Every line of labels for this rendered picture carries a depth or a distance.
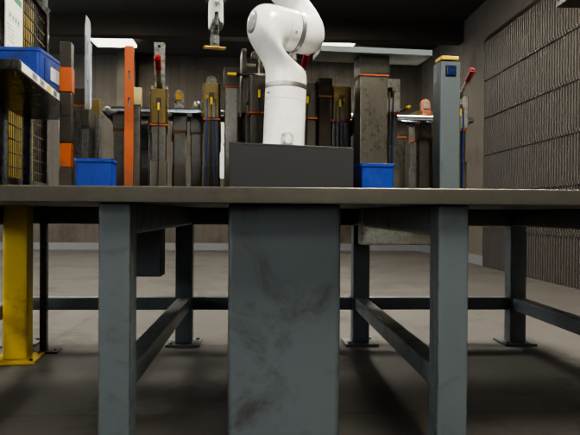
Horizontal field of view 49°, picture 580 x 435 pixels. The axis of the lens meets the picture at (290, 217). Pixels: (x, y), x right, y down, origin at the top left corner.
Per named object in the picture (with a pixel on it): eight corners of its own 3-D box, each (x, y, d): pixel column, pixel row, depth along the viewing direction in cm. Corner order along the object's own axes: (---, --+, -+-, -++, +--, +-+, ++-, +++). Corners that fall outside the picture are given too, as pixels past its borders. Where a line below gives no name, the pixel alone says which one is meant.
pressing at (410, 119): (455, 129, 261) (455, 124, 261) (478, 121, 239) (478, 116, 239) (109, 119, 242) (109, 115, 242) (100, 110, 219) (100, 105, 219)
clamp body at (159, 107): (168, 195, 220) (169, 92, 220) (167, 194, 211) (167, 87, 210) (149, 195, 220) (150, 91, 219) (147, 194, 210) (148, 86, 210)
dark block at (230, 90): (236, 194, 219) (237, 72, 219) (238, 193, 212) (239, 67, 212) (222, 194, 218) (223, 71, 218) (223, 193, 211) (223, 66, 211)
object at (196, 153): (203, 195, 237) (203, 118, 237) (203, 195, 233) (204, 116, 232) (189, 195, 237) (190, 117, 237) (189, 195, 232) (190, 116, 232)
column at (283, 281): (340, 450, 170) (342, 204, 170) (225, 451, 169) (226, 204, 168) (328, 414, 201) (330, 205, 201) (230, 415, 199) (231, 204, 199)
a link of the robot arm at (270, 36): (313, 89, 183) (317, 8, 184) (256, 78, 174) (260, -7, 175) (293, 97, 193) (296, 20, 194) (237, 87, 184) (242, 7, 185)
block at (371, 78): (381, 194, 214) (382, 61, 214) (388, 194, 206) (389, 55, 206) (352, 194, 213) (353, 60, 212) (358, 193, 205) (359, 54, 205)
